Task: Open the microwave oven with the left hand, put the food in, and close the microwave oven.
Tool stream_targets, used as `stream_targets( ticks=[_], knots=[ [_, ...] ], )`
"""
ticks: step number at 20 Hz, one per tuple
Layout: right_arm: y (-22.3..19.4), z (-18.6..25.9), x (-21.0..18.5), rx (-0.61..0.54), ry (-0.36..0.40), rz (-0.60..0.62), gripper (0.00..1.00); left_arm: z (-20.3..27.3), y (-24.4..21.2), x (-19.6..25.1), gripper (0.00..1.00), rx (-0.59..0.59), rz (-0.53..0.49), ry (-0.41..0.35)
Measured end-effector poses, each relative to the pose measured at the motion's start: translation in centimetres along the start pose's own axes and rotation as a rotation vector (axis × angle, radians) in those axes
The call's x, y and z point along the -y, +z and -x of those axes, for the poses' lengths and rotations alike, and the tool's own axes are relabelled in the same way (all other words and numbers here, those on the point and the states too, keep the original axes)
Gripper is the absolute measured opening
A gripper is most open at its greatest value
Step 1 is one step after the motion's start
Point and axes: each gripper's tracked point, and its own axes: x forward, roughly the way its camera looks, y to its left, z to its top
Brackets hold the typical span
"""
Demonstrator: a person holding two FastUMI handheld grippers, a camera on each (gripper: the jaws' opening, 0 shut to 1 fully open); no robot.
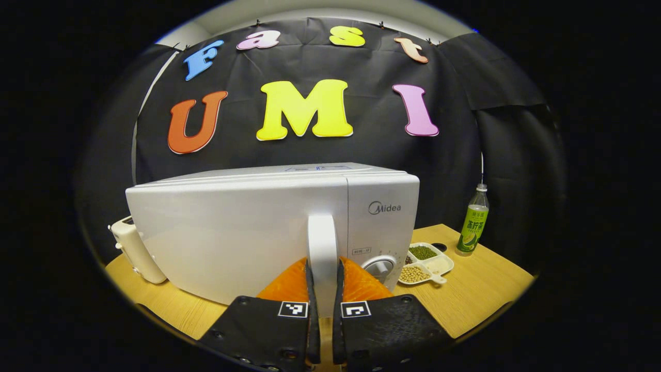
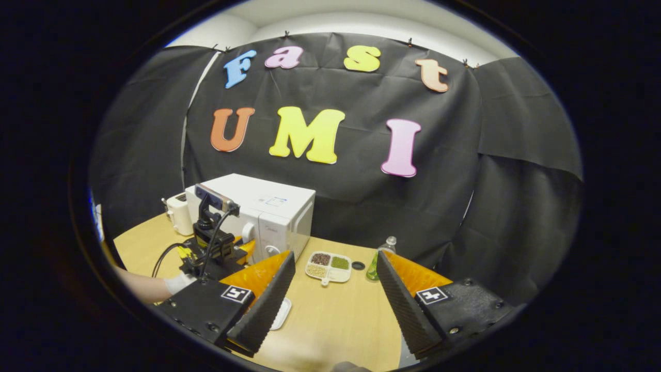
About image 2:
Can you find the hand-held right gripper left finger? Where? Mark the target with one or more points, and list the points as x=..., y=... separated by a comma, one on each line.
x=268, y=305

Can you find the white divided dish of beans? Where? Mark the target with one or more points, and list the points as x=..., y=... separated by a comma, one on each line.
x=338, y=275

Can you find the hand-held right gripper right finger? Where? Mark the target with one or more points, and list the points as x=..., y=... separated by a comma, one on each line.
x=408, y=310

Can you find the green drink bottle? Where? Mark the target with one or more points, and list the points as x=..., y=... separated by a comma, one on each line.
x=373, y=271

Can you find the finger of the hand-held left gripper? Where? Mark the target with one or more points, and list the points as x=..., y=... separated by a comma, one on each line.
x=247, y=247

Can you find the white microwave oven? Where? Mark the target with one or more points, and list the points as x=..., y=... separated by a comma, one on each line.
x=268, y=196

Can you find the white rectangular plate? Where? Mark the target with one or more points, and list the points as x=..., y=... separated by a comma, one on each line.
x=283, y=315

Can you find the white toaster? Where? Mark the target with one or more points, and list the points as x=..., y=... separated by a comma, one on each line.
x=179, y=217

